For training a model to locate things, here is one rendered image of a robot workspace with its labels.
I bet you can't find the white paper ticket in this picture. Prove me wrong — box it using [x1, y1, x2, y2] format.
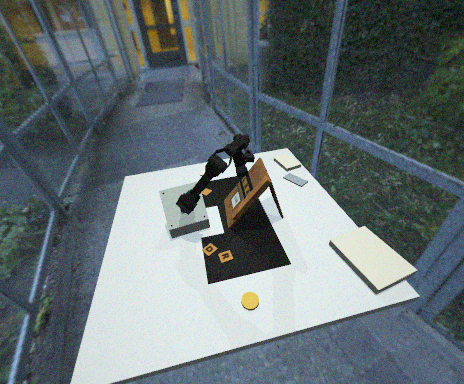
[231, 192, 240, 208]

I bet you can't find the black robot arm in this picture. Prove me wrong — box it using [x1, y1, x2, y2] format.
[176, 134, 255, 215]

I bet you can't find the yellow flat disc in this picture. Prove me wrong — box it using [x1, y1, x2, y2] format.
[241, 292, 259, 310]

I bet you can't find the tan wooden board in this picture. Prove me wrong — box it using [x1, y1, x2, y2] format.
[224, 157, 284, 228]

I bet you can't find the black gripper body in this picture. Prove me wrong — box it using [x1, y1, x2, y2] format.
[232, 154, 249, 177]

